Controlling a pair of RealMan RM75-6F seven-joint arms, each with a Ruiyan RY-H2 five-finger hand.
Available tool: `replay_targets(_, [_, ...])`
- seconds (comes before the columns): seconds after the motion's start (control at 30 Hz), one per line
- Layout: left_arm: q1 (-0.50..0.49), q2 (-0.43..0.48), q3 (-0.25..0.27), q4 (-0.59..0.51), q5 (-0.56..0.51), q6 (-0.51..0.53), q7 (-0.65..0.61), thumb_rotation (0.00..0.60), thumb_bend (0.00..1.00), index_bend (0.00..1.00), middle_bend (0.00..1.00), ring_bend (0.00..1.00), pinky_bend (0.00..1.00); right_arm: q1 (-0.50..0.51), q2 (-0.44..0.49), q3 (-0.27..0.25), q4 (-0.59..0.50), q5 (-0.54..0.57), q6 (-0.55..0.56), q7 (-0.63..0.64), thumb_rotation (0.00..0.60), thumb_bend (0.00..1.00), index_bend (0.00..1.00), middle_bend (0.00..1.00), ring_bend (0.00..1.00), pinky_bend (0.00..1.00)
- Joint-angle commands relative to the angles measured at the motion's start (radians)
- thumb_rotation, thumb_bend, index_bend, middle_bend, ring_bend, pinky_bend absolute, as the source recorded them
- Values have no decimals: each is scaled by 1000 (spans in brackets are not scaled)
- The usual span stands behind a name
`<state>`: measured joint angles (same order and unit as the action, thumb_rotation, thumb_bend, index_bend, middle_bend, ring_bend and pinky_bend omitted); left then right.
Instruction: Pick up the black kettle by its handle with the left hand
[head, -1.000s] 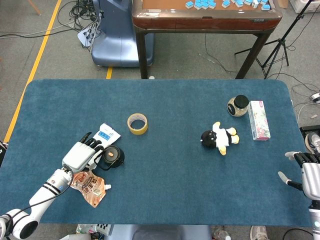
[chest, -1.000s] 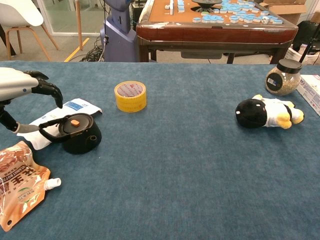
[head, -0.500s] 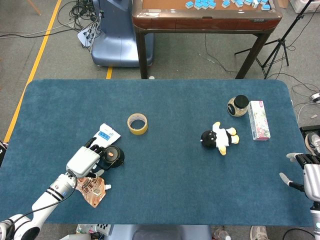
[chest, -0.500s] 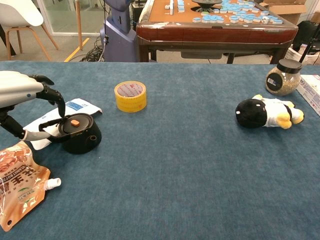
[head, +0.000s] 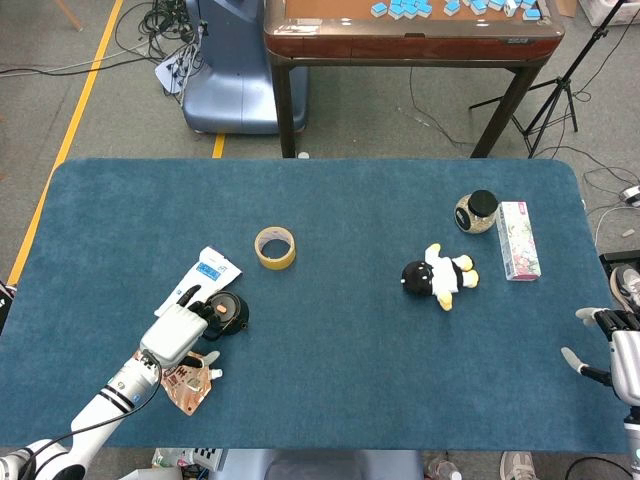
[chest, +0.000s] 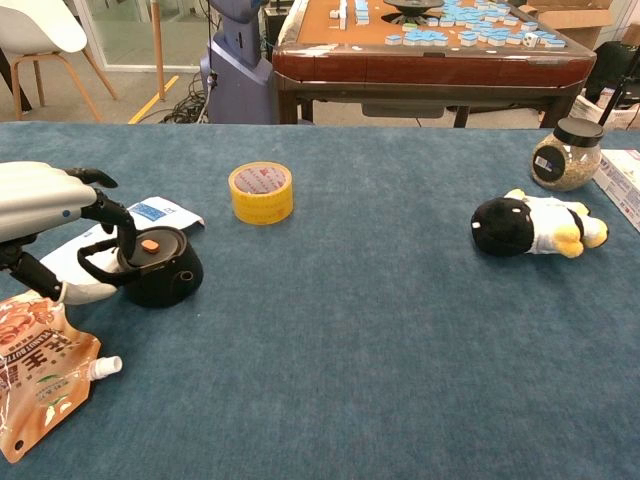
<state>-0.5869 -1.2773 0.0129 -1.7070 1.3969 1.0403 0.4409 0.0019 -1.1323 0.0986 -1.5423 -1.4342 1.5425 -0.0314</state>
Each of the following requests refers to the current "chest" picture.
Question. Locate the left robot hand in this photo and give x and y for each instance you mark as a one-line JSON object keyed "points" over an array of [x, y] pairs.
{"points": [[40, 200]]}

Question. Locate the small black teapot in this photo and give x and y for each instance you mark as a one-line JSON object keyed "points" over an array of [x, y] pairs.
{"points": [[165, 280]]}

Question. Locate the white pouch blue label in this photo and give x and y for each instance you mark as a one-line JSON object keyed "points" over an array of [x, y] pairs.
{"points": [[175, 214]]}

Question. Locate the white wooden leg chair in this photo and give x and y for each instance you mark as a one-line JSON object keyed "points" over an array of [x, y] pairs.
{"points": [[35, 25]]}

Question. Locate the orange spouted drink pouch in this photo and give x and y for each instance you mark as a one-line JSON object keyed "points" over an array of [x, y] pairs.
{"points": [[40, 380]]}

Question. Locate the wooden pole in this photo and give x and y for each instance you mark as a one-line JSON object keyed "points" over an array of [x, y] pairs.
{"points": [[159, 50]]}

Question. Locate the yellow tape roll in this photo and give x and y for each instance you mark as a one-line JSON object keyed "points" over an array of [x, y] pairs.
{"points": [[260, 210]]}

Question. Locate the blue felt table cover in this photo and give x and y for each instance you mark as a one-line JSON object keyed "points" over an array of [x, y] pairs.
{"points": [[350, 350]]}

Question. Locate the blue mahjong tile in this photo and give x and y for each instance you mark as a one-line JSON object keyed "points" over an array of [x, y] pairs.
{"points": [[394, 40], [555, 42]]}

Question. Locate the brown mahjong table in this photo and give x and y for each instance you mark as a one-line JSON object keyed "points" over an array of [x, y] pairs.
{"points": [[425, 70]]}

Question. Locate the black mahjong table dome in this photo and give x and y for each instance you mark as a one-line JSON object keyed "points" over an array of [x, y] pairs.
{"points": [[412, 7]]}

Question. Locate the black white penguin plush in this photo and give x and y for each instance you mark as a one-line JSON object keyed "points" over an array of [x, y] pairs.
{"points": [[505, 225]]}

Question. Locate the white faced mahjong tile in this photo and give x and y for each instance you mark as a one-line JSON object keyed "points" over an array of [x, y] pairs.
{"points": [[531, 40]]}

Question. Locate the glass jar black lid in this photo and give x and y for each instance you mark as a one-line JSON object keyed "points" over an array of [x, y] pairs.
{"points": [[575, 165]]}

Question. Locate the white cardboard box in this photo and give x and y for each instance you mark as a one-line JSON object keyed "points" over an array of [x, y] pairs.
{"points": [[585, 107]]}

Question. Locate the brown cardboard box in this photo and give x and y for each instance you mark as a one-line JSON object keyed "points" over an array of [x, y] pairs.
{"points": [[575, 20]]}

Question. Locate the black tripod stand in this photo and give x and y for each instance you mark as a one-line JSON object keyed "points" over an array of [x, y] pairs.
{"points": [[611, 107]]}

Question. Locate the white floral carton box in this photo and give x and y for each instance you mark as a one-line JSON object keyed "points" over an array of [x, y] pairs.
{"points": [[622, 180]]}

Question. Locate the black bag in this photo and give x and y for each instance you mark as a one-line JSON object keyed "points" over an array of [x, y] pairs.
{"points": [[612, 65]]}

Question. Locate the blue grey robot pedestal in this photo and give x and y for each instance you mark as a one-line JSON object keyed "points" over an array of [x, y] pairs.
{"points": [[235, 85]]}

